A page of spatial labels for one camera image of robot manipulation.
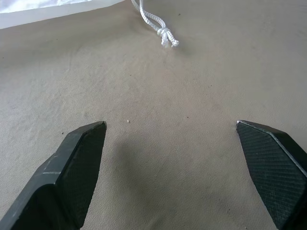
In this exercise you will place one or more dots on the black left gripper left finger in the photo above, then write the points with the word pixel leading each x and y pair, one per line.
pixel 60 182

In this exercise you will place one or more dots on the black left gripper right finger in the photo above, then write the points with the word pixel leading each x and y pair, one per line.
pixel 275 172

